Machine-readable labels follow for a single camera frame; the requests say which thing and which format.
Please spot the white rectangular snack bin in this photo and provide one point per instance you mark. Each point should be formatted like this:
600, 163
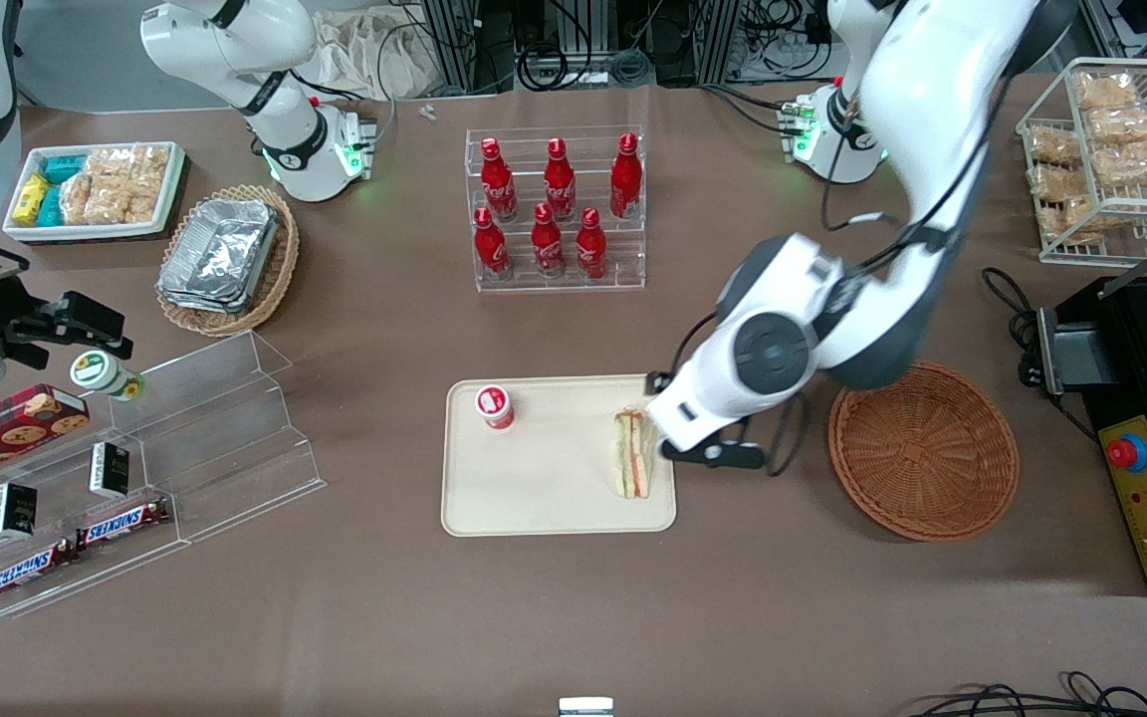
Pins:
175, 189

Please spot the white box at table edge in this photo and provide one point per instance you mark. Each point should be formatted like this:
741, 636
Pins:
585, 708

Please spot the clear rice cracker packet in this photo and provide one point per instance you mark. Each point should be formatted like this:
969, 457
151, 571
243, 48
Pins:
130, 204
150, 164
108, 164
78, 199

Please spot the triangle sandwich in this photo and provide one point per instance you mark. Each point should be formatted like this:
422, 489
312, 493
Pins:
635, 453

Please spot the yellow snack pack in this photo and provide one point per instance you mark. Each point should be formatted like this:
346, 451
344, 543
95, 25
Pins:
30, 199

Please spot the red tartan cookie box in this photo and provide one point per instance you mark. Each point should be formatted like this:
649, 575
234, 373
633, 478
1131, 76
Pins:
6, 428

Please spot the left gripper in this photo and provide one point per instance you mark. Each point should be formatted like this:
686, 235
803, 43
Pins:
651, 383

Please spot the clear acrylic bottle rack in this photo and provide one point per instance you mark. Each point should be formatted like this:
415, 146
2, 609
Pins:
559, 284

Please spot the black power plug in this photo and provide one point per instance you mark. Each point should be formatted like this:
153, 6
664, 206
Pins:
1030, 370

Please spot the round brown wicker basket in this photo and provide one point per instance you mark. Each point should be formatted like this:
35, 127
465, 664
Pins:
922, 458

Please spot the snickers chocolate bar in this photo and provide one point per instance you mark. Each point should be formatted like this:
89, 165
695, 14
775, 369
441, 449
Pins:
31, 570
123, 524

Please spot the small black box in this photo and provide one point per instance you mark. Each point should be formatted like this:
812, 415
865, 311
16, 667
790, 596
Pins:
110, 470
13, 510

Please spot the cream plastic tray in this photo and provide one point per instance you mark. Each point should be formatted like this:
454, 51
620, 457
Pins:
554, 478

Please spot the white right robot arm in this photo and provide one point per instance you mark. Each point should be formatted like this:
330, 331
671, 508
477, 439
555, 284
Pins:
235, 40

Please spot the light wicker basket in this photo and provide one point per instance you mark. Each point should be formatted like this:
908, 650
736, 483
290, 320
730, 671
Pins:
280, 269

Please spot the crumpled white cloth bag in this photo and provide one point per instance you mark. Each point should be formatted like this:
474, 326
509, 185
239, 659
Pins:
374, 55

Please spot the red white yogurt cup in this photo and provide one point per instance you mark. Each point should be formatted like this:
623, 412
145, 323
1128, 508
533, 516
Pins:
496, 406

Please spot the stacked foil containers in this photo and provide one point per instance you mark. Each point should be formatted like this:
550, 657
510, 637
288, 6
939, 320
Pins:
220, 254

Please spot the teal snack pack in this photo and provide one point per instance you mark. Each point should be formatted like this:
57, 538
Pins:
64, 168
51, 207

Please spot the red cola bottle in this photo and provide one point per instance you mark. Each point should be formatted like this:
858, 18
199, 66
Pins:
548, 245
560, 184
498, 184
590, 249
625, 179
491, 247

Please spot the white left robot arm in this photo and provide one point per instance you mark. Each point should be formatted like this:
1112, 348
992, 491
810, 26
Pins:
932, 80

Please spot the clear fried snack packet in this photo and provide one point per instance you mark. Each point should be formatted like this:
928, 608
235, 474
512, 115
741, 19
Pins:
1126, 124
1057, 183
1105, 90
1133, 162
1054, 145
1081, 217

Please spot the clear acrylic stepped shelf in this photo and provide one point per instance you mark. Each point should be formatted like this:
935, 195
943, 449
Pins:
235, 438
66, 583

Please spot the red emergency stop button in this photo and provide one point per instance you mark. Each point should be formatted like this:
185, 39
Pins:
1127, 453

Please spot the aluminium frame rack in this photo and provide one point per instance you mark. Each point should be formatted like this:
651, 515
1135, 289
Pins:
454, 40

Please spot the white bottle green lid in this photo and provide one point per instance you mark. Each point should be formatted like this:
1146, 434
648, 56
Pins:
101, 373

